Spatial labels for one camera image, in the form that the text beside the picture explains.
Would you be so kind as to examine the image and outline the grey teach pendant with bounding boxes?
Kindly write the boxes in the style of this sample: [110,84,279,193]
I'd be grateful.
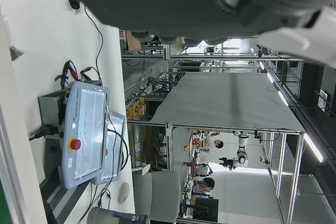
[60,81,110,190]
[93,110,127,186]

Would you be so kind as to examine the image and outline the grey canopy sheet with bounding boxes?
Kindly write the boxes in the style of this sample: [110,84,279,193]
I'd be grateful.
[149,71,307,133]

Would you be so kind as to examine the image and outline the black background monitor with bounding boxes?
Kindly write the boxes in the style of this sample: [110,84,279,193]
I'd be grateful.
[193,197,219,222]

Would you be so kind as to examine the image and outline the grey office chair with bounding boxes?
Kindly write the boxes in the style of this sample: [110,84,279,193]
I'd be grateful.
[132,170,182,222]

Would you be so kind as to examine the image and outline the ribbed grey metal box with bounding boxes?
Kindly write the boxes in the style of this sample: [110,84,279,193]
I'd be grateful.
[39,166,92,224]

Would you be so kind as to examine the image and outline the seated person with dark hair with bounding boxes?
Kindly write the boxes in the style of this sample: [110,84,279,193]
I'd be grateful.
[193,176,216,196]

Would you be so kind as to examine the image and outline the dark grey metal box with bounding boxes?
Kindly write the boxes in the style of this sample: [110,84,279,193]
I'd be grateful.
[38,89,71,141]

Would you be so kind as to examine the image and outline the white computer mouse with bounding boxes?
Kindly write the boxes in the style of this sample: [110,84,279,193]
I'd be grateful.
[117,182,131,205]

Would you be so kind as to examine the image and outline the aluminium cell frame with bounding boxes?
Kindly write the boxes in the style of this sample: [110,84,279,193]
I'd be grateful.
[165,121,307,224]

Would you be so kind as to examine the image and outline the red black clip leads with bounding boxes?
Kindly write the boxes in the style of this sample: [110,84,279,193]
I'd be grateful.
[54,59,102,88]

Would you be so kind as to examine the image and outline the small dark clip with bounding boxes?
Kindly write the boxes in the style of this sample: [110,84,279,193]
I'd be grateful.
[9,45,25,61]

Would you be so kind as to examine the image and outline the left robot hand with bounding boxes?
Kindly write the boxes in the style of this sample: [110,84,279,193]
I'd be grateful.
[56,0,336,69]

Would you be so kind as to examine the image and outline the person in light shirt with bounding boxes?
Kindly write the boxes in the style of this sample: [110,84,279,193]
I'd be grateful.
[204,132,224,154]

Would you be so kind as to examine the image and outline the long black cable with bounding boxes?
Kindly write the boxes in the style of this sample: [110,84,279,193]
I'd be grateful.
[83,5,103,86]

